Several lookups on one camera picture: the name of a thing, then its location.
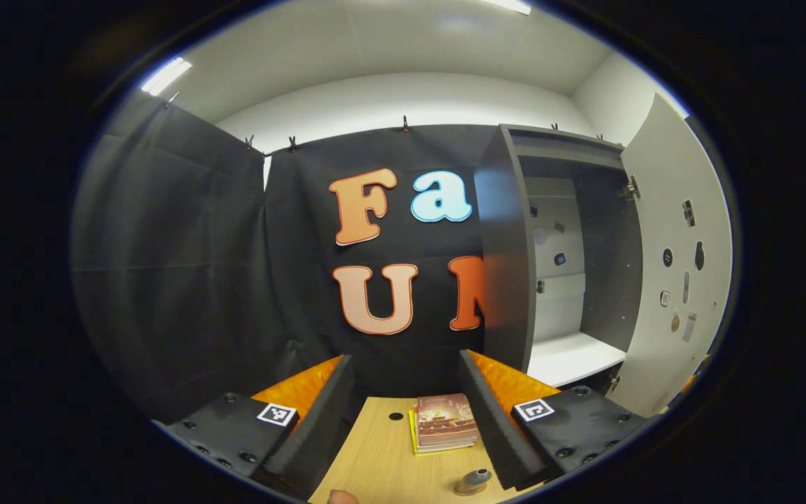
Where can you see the metal cabinet hinge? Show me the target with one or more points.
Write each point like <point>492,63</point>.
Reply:
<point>630,187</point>
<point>613,381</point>

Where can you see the brown cover book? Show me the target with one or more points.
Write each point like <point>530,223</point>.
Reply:
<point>445,420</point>

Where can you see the black backdrop cloth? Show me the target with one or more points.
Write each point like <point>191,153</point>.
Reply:
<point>186,280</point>

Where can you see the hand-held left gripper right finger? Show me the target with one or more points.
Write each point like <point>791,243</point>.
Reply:
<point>487,427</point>

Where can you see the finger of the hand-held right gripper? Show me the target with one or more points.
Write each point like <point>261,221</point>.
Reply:
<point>695,378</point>

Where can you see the silver bottle with colourful label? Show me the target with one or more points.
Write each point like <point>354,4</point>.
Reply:
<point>476,478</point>

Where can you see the white cabinet shelf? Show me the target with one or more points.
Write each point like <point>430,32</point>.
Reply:
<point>571,357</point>

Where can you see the grey cabinet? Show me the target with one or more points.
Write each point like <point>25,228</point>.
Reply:
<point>508,280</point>

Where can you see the row of black cloth clips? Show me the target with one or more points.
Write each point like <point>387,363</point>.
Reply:
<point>405,124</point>

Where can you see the beige cabinet door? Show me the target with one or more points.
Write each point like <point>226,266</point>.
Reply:
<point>655,336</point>

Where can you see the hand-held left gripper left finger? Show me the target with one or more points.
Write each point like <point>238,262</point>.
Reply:
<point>326,427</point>

